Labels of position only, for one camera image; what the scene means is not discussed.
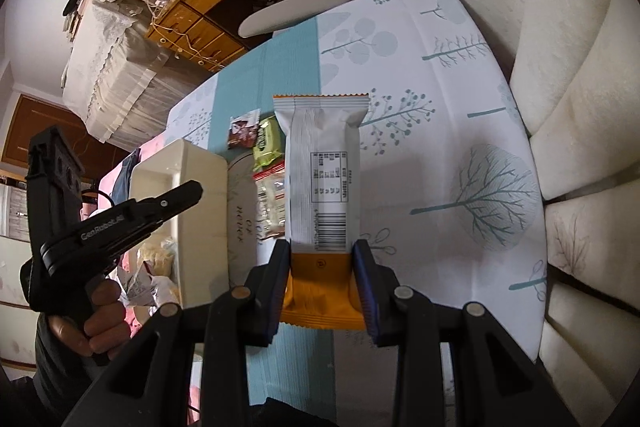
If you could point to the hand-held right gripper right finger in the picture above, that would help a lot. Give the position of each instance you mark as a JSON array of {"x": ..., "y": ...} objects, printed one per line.
[{"x": 371, "y": 297}]

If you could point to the red walnut snack packet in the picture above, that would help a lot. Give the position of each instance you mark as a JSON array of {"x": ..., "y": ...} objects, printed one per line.
[{"x": 270, "y": 202}]

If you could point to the white cabinet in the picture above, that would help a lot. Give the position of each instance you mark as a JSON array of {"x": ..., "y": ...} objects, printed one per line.
[{"x": 12, "y": 257}]

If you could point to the brown wooden door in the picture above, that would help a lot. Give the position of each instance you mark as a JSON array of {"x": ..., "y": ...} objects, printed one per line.
[{"x": 45, "y": 127}]

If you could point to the white plastic storage box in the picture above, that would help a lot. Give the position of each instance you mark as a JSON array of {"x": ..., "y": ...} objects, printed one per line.
[{"x": 200, "y": 207}]

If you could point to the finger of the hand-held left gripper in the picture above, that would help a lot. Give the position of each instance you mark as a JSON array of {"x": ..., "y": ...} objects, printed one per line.
[{"x": 170, "y": 201}]

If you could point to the person's left hand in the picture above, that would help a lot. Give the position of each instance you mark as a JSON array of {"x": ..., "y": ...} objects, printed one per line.
[{"x": 100, "y": 322}]

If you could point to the pink blanket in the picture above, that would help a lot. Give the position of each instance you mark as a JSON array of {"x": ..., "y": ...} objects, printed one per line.
[{"x": 107, "y": 187}]

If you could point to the green snack packet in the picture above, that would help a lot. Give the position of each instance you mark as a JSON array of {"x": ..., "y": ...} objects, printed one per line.
[{"x": 270, "y": 142}]

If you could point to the cream sofa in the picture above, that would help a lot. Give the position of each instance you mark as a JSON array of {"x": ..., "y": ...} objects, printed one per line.
[{"x": 575, "y": 57}]

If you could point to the clear packet of yellow cake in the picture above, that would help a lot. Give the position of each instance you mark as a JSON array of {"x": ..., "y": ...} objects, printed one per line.
[{"x": 157, "y": 257}]

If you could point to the white snack wrapper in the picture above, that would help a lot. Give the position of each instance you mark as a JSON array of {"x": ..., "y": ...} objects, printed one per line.
[{"x": 140, "y": 287}]

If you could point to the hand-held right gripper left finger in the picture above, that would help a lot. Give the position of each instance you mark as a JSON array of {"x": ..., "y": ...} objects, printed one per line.
[{"x": 276, "y": 294}]

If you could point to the white and orange snack packet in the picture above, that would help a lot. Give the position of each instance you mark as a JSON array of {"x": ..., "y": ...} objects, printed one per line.
[{"x": 320, "y": 157}]

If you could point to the navy blue pants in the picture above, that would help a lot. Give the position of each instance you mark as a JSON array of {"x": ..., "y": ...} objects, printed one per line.
[{"x": 125, "y": 177}]

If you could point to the dark red snack packet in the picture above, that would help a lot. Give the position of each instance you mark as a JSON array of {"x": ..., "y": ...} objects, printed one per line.
[{"x": 243, "y": 132}]

